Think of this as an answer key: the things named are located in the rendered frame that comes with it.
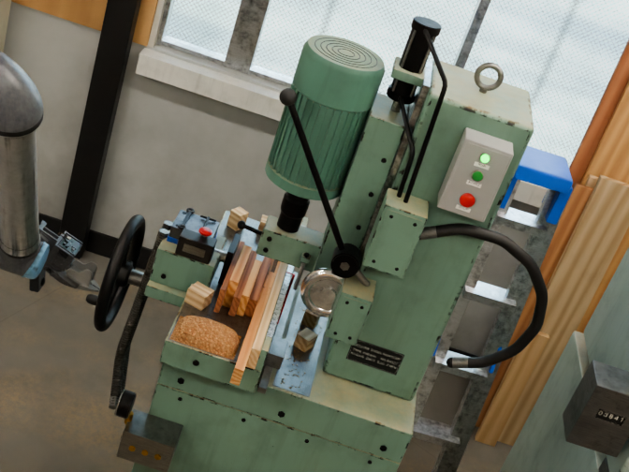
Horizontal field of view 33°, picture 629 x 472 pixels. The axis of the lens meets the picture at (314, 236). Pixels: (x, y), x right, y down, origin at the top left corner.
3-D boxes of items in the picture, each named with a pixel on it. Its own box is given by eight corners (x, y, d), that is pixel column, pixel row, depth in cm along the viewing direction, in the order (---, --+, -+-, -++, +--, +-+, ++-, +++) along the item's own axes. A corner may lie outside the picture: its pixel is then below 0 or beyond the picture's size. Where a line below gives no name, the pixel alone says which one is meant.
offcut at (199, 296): (183, 302, 230) (187, 287, 229) (193, 294, 234) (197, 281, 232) (200, 311, 229) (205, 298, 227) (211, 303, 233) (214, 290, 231)
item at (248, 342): (274, 254, 258) (278, 240, 256) (282, 256, 258) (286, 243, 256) (229, 382, 212) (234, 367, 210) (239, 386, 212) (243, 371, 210)
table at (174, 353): (185, 216, 272) (190, 197, 269) (297, 254, 273) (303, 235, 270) (115, 348, 219) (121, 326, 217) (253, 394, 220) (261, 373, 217)
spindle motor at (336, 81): (271, 152, 237) (311, 25, 222) (345, 177, 238) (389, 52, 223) (257, 184, 222) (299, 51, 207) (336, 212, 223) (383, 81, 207)
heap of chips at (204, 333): (180, 316, 226) (183, 302, 224) (241, 336, 226) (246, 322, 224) (169, 339, 218) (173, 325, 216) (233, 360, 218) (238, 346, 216)
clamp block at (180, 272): (165, 249, 251) (173, 218, 246) (218, 268, 251) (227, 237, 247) (148, 281, 238) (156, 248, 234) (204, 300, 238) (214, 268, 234)
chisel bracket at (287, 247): (258, 244, 243) (269, 213, 239) (315, 263, 244) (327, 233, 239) (253, 259, 237) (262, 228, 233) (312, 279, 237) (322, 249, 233)
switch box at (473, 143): (437, 194, 215) (465, 125, 207) (483, 210, 215) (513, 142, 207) (436, 207, 210) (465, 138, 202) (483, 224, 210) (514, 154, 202)
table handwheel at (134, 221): (138, 187, 250) (96, 264, 228) (218, 214, 251) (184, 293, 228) (121, 273, 268) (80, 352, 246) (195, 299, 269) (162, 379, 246)
